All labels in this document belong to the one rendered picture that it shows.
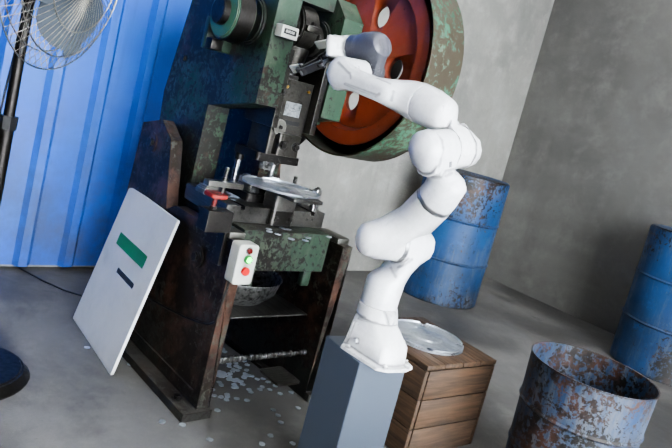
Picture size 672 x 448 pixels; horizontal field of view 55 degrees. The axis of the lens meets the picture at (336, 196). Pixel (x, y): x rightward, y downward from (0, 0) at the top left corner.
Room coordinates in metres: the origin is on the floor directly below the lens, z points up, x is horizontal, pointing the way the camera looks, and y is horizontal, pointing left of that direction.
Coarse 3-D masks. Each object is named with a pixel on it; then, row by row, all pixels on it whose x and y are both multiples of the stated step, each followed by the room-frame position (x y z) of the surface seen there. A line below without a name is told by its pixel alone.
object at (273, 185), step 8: (248, 176) 2.38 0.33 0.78; (256, 176) 2.42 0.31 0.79; (256, 184) 2.25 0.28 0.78; (264, 184) 2.30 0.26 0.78; (272, 184) 2.31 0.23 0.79; (280, 184) 2.36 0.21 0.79; (288, 184) 2.45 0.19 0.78; (296, 184) 2.47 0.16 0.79; (280, 192) 2.18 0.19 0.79; (288, 192) 2.26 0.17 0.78; (296, 192) 2.30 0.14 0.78; (304, 192) 2.35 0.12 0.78; (312, 192) 2.40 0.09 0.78
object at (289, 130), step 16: (288, 80) 2.33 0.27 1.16; (288, 96) 2.34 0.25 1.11; (304, 96) 2.39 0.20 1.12; (288, 112) 2.35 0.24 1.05; (304, 112) 2.40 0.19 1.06; (256, 128) 2.37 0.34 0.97; (272, 128) 2.31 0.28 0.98; (288, 128) 2.36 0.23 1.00; (256, 144) 2.36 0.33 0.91; (272, 144) 2.32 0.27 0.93; (288, 144) 2.33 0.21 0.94
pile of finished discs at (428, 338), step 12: (408, 324) 2.45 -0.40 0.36; (420, 324) 2.51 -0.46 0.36; (408, 336) 2.31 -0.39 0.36; (420, 336) 2.33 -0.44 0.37; (432, 336) 2.36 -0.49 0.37; (444, 336) 2.42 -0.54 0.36; (420, 348) 2.22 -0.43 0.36; (432, 348) 2.25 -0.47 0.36; (444, 348) 2.28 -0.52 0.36; (456, 348) 2.31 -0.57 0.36
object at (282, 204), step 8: (272, 192) 2.25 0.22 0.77; (264, 200) 2.30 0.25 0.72; (272, 200) 2.27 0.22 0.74; (280, 200) 2.27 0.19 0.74; (288, 200) 2.29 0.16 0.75; (296, 200) 2.16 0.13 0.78; (304, 200) 2.19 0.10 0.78; (312, 200) 2.23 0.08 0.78; (272, 208) 2.26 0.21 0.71; (280, 208) 2.28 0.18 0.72; (288, 208) 2.30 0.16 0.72; (272, 216) 2.26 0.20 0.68; (280, 216) 2.28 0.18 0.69; (288, 216) 2.31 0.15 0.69; (272, 224) 2.26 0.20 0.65; (280, 224) 2.29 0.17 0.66; (288, 224) 2.31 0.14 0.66
